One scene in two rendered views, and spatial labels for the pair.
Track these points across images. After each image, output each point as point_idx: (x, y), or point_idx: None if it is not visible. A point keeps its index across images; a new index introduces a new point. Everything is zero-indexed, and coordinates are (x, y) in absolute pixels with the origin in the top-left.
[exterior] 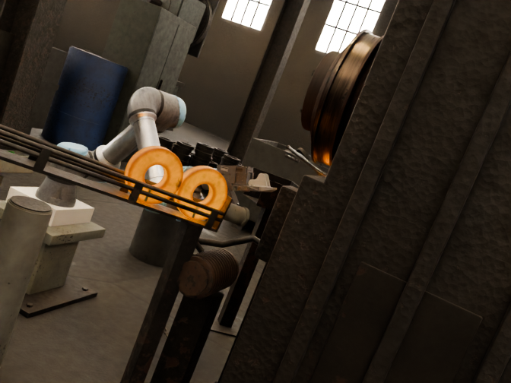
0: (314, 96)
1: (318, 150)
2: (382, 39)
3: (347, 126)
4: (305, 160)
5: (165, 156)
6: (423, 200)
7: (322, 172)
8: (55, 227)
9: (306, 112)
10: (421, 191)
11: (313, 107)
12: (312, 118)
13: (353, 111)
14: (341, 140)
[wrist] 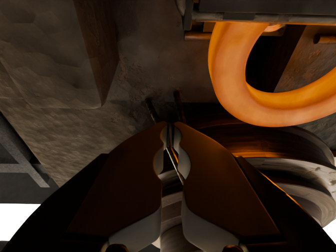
0: (162, 243)
1: (168, 161)
2: (54, 181)
3: (18, 134)
4: (172, 160)
5: None
6: None
7: (151, 115)
8: None
9: (178, 242)
10: None
11: (169, 233)
12: (163, 219)
13: (27, 145)
14: (10, 122)
